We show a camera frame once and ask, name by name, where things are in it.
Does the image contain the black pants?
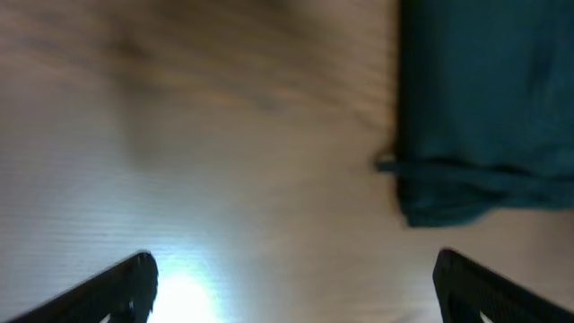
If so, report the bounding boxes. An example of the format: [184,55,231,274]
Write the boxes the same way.
[378,0,573,227]

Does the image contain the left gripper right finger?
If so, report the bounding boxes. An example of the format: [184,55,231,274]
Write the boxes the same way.
[432,249,573,323]

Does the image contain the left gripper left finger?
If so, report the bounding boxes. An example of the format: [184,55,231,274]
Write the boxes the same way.
[7,251,158,323]

